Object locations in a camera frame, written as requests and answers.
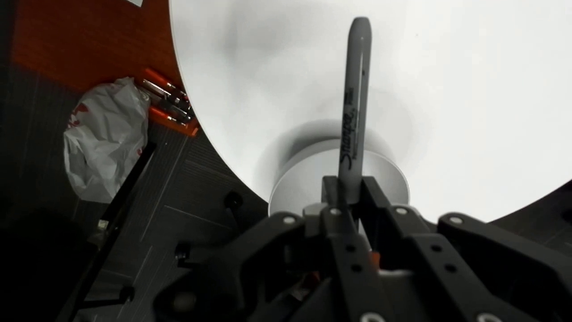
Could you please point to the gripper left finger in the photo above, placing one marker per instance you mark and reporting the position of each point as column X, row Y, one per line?
column 268, row 250

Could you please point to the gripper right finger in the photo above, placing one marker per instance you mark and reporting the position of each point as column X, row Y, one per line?
column 482, row 259

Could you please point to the grey marker pen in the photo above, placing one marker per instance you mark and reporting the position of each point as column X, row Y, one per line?
column 356, row 103

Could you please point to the white bowl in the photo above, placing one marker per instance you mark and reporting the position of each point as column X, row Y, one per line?
column 308, row 179

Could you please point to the black stand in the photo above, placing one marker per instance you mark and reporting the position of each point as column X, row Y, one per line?
column 123, row 197

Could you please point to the crumpled white plastic bag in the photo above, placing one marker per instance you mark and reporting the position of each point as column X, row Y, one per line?
column 105, row 138

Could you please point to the white paper sheet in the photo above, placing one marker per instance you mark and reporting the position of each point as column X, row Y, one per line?
column 135, row 2

